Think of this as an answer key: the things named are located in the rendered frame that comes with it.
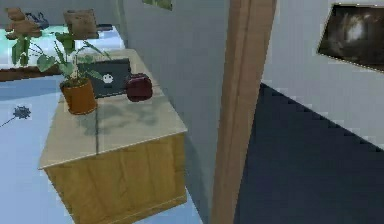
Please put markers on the dark red round object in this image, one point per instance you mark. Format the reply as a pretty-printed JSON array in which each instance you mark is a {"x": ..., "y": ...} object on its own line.
[{"x": 139, "y": 87}]

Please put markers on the wooden chest of drawers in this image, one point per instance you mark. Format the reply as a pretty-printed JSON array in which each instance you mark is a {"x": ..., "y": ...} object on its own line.
[{"x": 133, "y": 140}]

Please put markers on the dark grey laptop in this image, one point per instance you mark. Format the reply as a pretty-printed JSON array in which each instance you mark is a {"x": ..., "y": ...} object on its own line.
[{"x": 111, "y": 78}]

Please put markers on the green plant in orange pot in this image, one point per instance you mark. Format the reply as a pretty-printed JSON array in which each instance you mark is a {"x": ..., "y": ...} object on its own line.
[{"x": 79, "y": 96}]

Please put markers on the brown square pillow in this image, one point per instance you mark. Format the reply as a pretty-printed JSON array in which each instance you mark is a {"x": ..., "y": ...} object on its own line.
[{"x": 81, "y": 23}]

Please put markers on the bed with pale blue cover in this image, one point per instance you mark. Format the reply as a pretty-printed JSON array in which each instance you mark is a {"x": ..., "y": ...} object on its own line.
[{"x": 43, "y": 46}]

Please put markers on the dark blue object on bed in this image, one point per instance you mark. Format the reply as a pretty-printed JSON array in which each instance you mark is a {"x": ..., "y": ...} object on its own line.
[{"x": 36, "y": 19}]

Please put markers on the brown teddy bear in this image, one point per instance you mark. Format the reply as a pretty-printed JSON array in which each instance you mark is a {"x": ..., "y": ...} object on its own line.
[{"x": 21, "y": 25}]

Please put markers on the wooden door frame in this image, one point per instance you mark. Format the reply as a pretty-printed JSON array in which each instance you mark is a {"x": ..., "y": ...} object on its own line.
[{"x": 240, "y": 110}]

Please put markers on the green framed wall picture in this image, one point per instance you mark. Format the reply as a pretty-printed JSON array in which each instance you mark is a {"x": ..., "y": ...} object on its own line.
[{"x": 160, "y": 3}]

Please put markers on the dark framed wall picture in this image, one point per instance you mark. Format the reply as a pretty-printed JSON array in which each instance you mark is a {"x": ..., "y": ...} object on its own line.
[{"x": 356, "y": 36}]

